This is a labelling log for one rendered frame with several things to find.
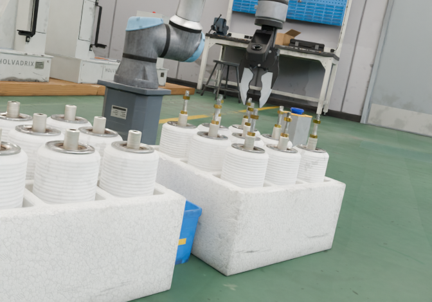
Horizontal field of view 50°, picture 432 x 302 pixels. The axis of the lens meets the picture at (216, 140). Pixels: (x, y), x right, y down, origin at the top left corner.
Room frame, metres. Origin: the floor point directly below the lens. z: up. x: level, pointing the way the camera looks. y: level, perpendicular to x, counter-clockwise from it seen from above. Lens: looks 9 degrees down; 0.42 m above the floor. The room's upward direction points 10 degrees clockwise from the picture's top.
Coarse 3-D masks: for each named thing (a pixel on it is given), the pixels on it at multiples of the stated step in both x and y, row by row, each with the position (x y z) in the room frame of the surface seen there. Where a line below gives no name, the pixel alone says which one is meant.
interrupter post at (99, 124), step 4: (96, 116) 0.88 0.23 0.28; (96, 120) 0.86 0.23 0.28; (100, 120) 0.86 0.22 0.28; (104, 120) 0.87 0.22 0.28; (96, 124) 0.86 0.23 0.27; (100, 124) 0.86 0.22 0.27; (104, 124) 0.87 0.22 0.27; (96, 128) 0.86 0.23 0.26; (100, 128) 0.86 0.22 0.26; (104, 128) 0.87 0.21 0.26; (96, 132) 0.86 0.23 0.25; (100, 132) 0.87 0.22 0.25
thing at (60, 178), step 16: (48, 160) 0.66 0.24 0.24; (64, 160) 0.66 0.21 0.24; (80, 160) 0.67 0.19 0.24; (96, 160) 0.70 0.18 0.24; (48, 176) 0.66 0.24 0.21; (64, 176) 0.66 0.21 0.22; (80, 176) 0.67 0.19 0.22; (96, 176) 0.71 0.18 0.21; (48, 192) 0.66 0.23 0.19; (64, 192) 0.66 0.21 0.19; (80, 192) 0.68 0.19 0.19
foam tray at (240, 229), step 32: (160, 160) 1.09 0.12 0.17; (192, 192) 0.99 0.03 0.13; (224, 192) 0.92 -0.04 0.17; (256, 192) 0.92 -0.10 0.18; (288, 192) 0.99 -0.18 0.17; (320, 192) 1.08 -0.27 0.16; (224, 224) 0.91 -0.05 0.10; (256, 224) 0.93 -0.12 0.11; (288, 224) 1.01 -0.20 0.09; (320, 224) 1.11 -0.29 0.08; (224, 256) 0.90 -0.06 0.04; (256, 256) 0.95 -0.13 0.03; (288, 256) 1.03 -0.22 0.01
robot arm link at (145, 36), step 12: (132, 24) 1.52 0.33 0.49; (144, 24) 1.52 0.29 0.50; (156, 24) 1.53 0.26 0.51; (132, 36) 1.52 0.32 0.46; (144, 36) 1.52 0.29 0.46; (156, 36) 1.54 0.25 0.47; (168, 36) 1.56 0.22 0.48; (132, 48) 1.52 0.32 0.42; (144, 48) 1.52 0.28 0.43; (156, 48) 1.55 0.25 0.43
